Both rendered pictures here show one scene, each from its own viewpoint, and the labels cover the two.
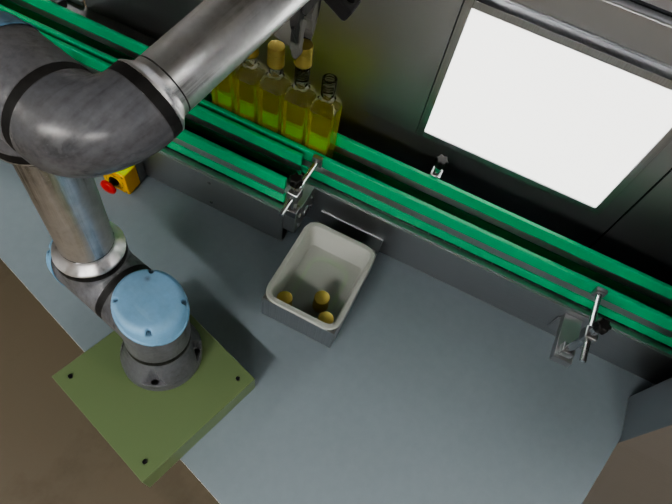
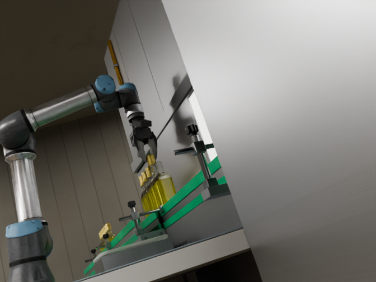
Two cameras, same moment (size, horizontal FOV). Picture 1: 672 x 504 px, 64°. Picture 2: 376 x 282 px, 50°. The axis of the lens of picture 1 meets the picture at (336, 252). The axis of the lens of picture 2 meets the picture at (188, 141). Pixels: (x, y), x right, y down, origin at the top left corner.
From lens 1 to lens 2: 1.64 m
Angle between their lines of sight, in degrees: 87
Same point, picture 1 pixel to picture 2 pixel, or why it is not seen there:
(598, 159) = not seen: hidden behind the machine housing
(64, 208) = (16, 182)
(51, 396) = not seen: outside the picture
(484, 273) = (210, 203)
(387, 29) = (184, 138)
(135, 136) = (12, 116)
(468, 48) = (197, 114)
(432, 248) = (194, 214)
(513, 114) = not seen: hidden behind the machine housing
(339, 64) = (187, 174)
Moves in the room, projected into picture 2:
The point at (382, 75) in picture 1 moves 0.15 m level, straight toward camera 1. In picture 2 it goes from (194, 161) to (162, 165)
